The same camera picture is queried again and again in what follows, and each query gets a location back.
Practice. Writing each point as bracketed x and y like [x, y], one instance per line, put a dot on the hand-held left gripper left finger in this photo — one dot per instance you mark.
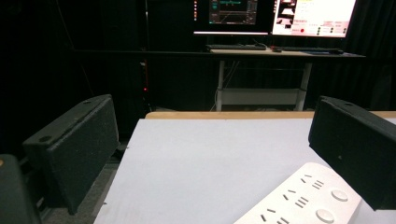
[74, 149]

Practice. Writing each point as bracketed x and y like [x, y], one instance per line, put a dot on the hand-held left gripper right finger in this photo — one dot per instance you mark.
[355, 146]

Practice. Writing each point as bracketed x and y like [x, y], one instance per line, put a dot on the white power strip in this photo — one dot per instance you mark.
[306, 199]

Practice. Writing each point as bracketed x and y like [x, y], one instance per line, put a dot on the white-legged desk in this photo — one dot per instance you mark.
[264, 93]

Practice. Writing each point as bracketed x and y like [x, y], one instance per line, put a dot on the black keyboard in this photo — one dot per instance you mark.
[311, 49]
[235, 47]

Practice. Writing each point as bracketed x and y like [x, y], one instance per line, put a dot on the black computer mouse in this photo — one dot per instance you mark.
[275, 48]

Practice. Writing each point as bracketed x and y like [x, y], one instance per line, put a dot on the bright-screen monitor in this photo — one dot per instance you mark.
[314, 17]

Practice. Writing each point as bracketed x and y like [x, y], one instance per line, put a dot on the dark-screen monitor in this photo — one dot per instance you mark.
[232, 15]

